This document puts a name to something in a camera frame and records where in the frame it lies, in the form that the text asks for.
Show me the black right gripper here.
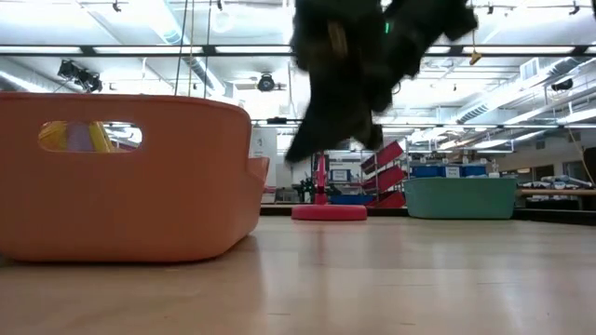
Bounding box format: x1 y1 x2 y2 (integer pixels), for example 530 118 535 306
283 0 393 165

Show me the light teal plastic bin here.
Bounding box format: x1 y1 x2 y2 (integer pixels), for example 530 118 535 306
403 177 518 221

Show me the orange plastic bin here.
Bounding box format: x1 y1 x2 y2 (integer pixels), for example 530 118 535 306
0 91 271 264

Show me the red bin rack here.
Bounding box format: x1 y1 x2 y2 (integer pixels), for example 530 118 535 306
359 139 410 209

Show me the blue storage bin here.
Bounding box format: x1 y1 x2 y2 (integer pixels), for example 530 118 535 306
329 194 376 207

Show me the red desk lamp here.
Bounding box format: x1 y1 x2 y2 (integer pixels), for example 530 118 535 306
291 151 369 222

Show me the white cabinet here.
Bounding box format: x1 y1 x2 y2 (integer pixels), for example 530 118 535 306
251 127 279 187

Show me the black ceiling spotlight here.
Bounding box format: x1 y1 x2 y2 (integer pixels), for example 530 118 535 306
255 73 277 94
56 59 103 94

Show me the black overhead beam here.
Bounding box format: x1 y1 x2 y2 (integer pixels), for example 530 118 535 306
0 44 596 58

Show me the yellow hanging cord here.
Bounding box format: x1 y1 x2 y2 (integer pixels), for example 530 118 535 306
467 27 483 66

